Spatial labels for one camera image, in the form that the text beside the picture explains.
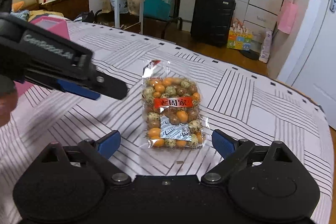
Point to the black suitcase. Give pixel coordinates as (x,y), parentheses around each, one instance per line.
(211,21)

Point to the striped bed sheet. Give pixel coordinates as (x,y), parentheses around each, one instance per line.
(240,103)

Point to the wooden side table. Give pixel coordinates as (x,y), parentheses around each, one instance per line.
(69,8)

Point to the person's left hand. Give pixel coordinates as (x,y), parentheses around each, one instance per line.
(8,103)

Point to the pink paper bag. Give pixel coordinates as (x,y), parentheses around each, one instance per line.
(287,16)

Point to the clear bag mixed nuts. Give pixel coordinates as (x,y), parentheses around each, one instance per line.
(171,101)

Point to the colourful cartoon box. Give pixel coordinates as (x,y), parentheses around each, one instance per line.
(239,37)

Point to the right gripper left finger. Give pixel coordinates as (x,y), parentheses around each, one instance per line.
(98,153)

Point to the white door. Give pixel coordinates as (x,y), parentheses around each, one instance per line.
(305,59)

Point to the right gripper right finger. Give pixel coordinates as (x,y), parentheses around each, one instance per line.
(234,153)

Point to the teal shopping bag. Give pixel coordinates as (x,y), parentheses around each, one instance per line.
(157,9)

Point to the pink cardboard box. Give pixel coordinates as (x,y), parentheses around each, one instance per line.
(52,28)

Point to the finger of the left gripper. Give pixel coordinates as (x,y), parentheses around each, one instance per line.
(110,86)
(75,89)

